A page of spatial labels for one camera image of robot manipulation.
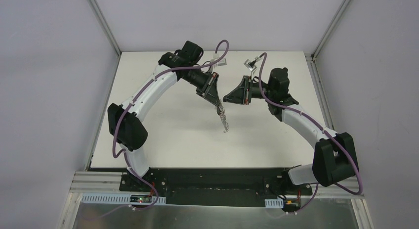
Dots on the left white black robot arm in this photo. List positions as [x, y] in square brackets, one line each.
[125, 120]

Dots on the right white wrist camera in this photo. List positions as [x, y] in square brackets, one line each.
[251, 65]

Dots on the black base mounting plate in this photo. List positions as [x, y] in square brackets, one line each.
[234, 187]

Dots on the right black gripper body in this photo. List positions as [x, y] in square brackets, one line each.
[247, 90]

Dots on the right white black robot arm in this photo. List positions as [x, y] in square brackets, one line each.
[334, 154]

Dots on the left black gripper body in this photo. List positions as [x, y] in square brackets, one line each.
[207, 83]

